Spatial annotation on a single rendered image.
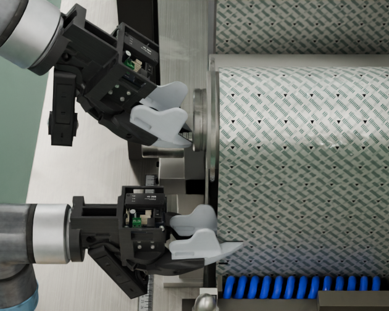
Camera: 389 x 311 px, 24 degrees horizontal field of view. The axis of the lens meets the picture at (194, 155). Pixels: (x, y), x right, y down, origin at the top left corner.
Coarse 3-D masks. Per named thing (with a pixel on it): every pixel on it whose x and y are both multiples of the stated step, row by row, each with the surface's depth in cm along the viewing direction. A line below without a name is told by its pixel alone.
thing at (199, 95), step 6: (198, 90) 105; (204, 90) 105; (198, 96) 104; (204, 96) 104; (198, 102) 103; (204, 102) 103; (198, 108) 103; (204, 108) 103; (198, 114) 103; (204, 114) 103; (198, 120) 102; (204, 120) 102; (198, 126) 103; (204, 126) 103; (198, 132) 103; (204, 132) 103; (198, 138) 103; (204, 138) 103; (198, 144) 104; (204, 144) 104; (198, 150) 105; (204, 150) 105
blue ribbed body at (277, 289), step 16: (224, 288) 116; (240, 288) 115; (256, 288) 115; (272, 288) 116; (288, 288) 115; (304, 288) 115; (320, 288) 116; (336, 288) 115; (352, 288) 115; (368, 288) 116; (384, 288) 116
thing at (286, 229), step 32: (224, 192) 106; (256, 192) 106; (288, 192) 106; (320, 192) 106; (352, 192) 106; (384, 192) 106; (224, 224) 110; (256, 224) 110; (288, 224) 110; (320, 224) 110; (352, 224) 110; (384, 224) 110; (256, 256) 115; (288, 256) 115; (320, 256) 115; (352, 256) 115; (384, 256) 115
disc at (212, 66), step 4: (212, 60) 103; (212, 64) 102; (212, 68) 101; (212, 72) 101; (212, 76) 101; (212, 80) 100; (212, 84) 100; (212, 88) 100; (212, 92) 99; (212, 96) 99; (212, 100) 99; (212, 104) 99; (212, 108) 99; (212, 112) 99; (212, 116) 99; (212, 120) 99; (212, 124) 99; (212, 128) 99; (212, 132) 99; (212, 136) 99; (212, 140) 99; (212, 144) 100; (212, 148) 100; (212, 152) 100; (212, 156) 100; (212, 160) 101; (212, 164) 101; (212, 168) 102; (212, 172) 102; (212, 176) 103; (212, 180) 104
